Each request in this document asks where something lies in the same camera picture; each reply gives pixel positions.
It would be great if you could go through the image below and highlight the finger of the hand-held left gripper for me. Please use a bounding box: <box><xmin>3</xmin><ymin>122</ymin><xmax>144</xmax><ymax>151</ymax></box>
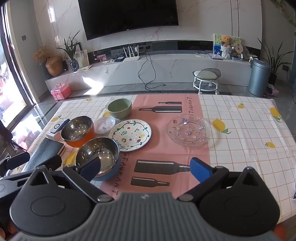
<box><xmin>46</xmin><ymin>155</ymin><xmax>63</xmax><ymax>171</ymax></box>
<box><xmin>0</xmin><ymin>151</ymin><xmax>31</xmax><ymax>176</ymax></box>

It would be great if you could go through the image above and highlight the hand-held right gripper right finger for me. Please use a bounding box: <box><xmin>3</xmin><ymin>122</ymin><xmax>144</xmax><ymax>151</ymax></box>
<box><xmin>178</xmin><ymin>157</ymin><xmax>266</xmax><ymax>203</ymax></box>

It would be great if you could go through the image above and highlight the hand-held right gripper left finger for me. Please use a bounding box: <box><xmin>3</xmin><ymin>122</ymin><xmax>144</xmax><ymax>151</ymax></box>
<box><xmin>23</xmin><ymin>157</ymin><xmax>114</xmax><ymax>204</ymax></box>

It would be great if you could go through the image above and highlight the blue steel bowl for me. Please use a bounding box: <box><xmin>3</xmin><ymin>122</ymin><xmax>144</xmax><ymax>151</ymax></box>
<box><xmin>75</xmin><ymin>137</ymin><xmax>121</xmax><ymax>181</ymax></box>

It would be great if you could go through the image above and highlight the orange steel bowl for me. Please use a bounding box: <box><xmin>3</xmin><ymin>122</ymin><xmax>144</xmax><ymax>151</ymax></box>
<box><xmin>60</xmin><ymin>116</ymin><xmax>95</xmax><ymax>148</ymax></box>

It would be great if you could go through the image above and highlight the clear glass plate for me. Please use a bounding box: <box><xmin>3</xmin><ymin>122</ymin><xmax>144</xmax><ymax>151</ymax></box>
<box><xmin>167</xmin><ymin>114</ymin><xmax>211</xmax><ymax>148</ymax></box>

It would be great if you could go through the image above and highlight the small white patterned dish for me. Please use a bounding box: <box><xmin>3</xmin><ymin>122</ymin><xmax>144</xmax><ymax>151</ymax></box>
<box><xmin>94</xmin><ymin>116</ymin><xmax>116</xmax><ymax>135</ymax></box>

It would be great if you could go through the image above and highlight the white painted plate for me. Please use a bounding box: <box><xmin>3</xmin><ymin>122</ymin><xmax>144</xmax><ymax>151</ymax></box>
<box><xmin>109</xmin><ymin>119</ymin><xmax>152</xmax><ymax>152</ymax></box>

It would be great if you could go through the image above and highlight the green ceramic bowl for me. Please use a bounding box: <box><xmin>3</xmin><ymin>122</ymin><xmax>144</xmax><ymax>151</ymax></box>
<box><xmin>107</xmin><ymin>98</ymin><xmax>132</xmax><ymax>120</ymax></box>

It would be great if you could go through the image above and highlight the black notebook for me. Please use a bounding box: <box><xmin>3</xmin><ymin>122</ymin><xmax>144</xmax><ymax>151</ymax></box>
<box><xmin>23</xmin><ymin>137</ymin><xmax>65</xmax><ymax>173</ymax></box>

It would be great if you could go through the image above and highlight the blue and white box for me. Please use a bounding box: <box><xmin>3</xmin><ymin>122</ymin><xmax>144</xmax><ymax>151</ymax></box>
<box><xmin>46</xmin><ymin>118</ymin><xmax>71</xmax><ymax>141</ymax></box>

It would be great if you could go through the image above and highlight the checked lemon print tablecloth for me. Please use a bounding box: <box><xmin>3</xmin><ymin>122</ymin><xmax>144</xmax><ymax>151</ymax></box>
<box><xmin>22</xmin><ymin>94</ymin><xmax>296</xmax><ymax>230</ymax></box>

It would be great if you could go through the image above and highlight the pink storage box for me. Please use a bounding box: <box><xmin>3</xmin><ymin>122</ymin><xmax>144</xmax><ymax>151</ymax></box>
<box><xmin>51</xmin><ymin>83</ymin><xmax>72</xmax><ymax>100</ymax></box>

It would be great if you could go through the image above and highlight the sliding glass door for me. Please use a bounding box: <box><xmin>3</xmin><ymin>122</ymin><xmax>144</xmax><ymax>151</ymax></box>
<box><xmin>0</xmin><ymin>5</ymin><xmax>36</xmax><ymax>130</ymax></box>

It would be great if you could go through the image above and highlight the black vase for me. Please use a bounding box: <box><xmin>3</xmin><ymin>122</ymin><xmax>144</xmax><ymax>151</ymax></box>
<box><xmin>42</xmin><ymin>61</ymin><xmax>53</xmax><ymax>79</ymax></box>

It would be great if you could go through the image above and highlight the brown round vase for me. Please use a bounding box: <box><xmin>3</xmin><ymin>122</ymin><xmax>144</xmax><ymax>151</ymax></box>
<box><xmin>45</xmin><ymin>56</ymin><xmax>63</xmax><ymax>76</ymax></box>

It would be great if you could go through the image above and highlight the white rolling stool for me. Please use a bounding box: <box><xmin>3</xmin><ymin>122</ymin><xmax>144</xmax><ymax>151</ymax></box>
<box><xmin>193</xmin><ymin>69</ymin><xmax>221</xmax><ymax>95</ymax></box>

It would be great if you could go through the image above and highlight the sketch portrait card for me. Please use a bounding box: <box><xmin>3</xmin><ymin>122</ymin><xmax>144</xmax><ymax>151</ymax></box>
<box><xmin>74</xmin><ymin>49</ymin><xmax>90</xmax><ymax>68</ymax></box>

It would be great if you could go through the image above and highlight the dried flower bunch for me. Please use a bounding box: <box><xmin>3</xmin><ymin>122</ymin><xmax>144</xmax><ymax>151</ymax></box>
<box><xmin>33</xmin><ymin>45</ymin><xmax>52</xmax><ymax>62</ymax></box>

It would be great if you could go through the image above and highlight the grey metal trash can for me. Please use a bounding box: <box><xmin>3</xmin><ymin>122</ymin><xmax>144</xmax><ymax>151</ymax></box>
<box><xmin>248</xmin><ymin>59</ymin><xmax>271</xmax><ymax>97</ymax></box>

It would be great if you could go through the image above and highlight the floral bag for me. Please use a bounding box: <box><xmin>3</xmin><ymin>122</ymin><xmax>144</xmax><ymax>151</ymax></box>
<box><xmin>266</xmin><ymin>84</ymin><xmax>280</xmax><ymax>96</ymax></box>

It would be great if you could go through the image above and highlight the white marble tv cabinet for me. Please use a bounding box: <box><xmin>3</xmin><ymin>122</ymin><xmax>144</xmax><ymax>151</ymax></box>
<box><xmin>45</xmin><ymin>40</ymin><xmax>255</xmax><ymax>93</ymax></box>

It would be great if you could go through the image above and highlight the long leaf green plant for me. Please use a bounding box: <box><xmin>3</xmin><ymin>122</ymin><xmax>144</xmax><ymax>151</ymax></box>
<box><xmin>56</xmin><ymin>30</ymin><xmax>81</xmax><ymax>61</ymax></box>

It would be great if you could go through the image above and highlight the white router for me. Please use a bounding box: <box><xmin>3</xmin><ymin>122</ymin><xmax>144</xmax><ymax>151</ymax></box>
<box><xmin>123</xmin><ymin>46</ymin><xmax>140</xmax><ymax>62</ymax></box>

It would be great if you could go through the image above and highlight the green and blue painting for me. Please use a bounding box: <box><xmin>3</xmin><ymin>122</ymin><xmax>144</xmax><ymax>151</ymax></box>
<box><xmin>213</xmin><ymin>34</ymin><xmax>241</xmax><ymax>56</ymax></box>

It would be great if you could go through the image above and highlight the round paper fan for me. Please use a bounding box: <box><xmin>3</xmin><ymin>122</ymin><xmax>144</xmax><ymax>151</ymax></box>
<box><xmin>232</xmin><ymin>42</ymin><xmax>243</xmax><ymax>59</ymax></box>

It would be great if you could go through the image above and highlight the tall potted plant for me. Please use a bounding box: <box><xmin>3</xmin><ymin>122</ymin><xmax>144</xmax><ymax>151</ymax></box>
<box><xmin>257</xmin><ymin>38</ymin><xmax>288</xmax><ymax>86</ymax></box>

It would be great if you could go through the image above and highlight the black television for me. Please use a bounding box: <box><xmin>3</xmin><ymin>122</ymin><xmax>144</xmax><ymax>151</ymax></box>
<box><xmin>77</xmin><ymin>0</ymin><xmax>179</xmax><ymax>41</ymax></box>

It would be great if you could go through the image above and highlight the hanging vine plant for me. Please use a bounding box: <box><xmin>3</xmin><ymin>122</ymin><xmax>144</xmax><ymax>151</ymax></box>
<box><xmin>272</xmin><ymin>0</ymin><xmax>296</xmax><ymax>35</ymax></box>

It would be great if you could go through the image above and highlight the black cable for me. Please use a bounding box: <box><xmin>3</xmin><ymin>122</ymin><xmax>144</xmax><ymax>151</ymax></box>
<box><xmin>138</xmin><ymin>51</ymin><xmax>167</xmax><ymax>90</ymax></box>

